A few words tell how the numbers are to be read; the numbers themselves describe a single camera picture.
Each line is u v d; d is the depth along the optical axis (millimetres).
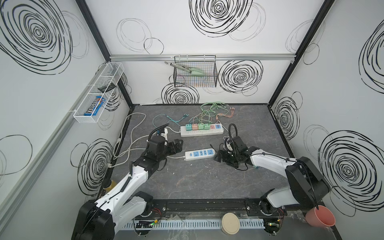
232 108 1163
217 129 1020
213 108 1180
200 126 991
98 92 787
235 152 708
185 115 1119
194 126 989
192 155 904
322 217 633
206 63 936
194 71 920
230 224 644
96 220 387
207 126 991
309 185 434
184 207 750
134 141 985
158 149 620
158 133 709
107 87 754
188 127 987
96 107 669
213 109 1163
